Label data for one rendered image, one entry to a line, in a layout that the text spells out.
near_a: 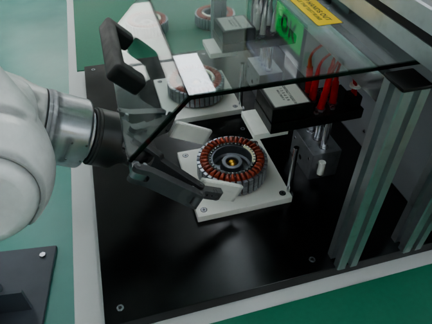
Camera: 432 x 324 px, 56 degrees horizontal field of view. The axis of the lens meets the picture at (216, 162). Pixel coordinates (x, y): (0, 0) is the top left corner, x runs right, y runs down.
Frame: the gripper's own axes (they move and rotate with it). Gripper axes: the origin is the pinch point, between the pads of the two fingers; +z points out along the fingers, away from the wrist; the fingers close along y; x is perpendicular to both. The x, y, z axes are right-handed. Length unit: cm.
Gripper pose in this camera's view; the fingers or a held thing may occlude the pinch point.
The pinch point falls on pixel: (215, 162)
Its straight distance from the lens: 63.1
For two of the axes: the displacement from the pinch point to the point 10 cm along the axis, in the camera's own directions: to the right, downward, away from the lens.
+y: 3.3, 6.4, -6.9
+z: 8.2, 1.7, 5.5
